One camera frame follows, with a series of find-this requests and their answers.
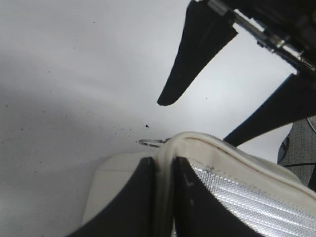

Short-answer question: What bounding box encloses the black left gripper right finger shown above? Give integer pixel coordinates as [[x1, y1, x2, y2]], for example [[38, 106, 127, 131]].
[[173, 157, 249, 237]]

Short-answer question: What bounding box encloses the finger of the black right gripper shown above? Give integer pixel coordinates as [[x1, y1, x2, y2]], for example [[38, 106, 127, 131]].
[[157, 2, 237, 106], [224, 74, 316, 146]]

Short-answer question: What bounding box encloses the silver ring zipper pull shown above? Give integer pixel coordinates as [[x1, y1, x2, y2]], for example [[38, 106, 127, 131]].
[[138, 138, 170, 148]]

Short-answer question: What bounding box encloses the cream zippered bag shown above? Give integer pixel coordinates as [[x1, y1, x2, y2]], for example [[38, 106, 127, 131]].
[[81, 132, 316, 237]]

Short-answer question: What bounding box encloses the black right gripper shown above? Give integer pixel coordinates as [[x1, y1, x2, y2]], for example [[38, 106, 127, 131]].
[[194, 0, 316, 76]]

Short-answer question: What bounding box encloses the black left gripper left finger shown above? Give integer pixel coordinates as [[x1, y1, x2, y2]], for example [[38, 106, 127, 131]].
[[69, 157, 156, 237]]

